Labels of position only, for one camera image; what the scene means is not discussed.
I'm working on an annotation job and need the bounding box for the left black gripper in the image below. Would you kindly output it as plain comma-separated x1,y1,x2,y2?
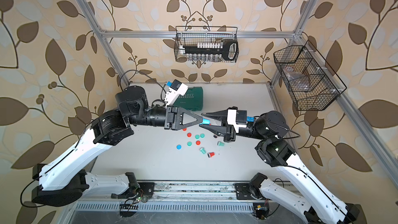
124,105,200,130

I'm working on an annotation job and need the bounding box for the blue stamp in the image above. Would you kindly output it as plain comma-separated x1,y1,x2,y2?
202,118,210,124

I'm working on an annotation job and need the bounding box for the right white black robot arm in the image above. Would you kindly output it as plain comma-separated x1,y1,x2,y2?
200,107,360,224

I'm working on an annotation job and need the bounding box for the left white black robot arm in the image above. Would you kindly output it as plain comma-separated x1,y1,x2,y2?
31,86,209,207

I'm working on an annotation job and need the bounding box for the red stamp bottom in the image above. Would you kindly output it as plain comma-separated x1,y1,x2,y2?
207,152,215,158

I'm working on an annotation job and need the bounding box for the green plastic tool case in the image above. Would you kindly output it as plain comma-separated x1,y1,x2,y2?
173,87,204,112

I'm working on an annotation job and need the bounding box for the black white tool in basket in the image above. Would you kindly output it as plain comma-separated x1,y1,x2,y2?
175,39,239,62

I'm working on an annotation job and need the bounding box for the plastic bag in basket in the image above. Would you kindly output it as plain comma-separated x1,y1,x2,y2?
284,66,311,91

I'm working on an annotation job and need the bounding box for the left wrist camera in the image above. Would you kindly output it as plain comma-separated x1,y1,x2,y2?
165,79,188,106

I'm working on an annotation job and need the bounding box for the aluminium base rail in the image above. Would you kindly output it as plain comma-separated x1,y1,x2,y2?
68,181,310,215

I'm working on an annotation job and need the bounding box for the centre black wire basket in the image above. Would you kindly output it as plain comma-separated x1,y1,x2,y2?
174,26,239,64

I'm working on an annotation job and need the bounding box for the black wire basket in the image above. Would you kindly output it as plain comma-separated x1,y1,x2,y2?
273,41,347,111
174,26,239,64

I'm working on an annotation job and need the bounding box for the right black wire basket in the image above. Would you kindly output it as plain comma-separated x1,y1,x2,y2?
273,41,347,111

